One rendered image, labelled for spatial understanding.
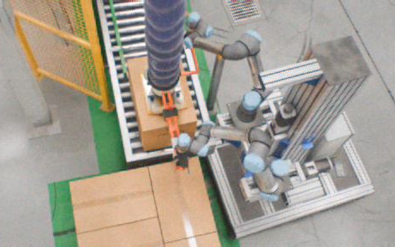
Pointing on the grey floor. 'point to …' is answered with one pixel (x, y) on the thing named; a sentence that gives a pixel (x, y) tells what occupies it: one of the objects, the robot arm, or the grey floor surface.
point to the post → (214, 82)
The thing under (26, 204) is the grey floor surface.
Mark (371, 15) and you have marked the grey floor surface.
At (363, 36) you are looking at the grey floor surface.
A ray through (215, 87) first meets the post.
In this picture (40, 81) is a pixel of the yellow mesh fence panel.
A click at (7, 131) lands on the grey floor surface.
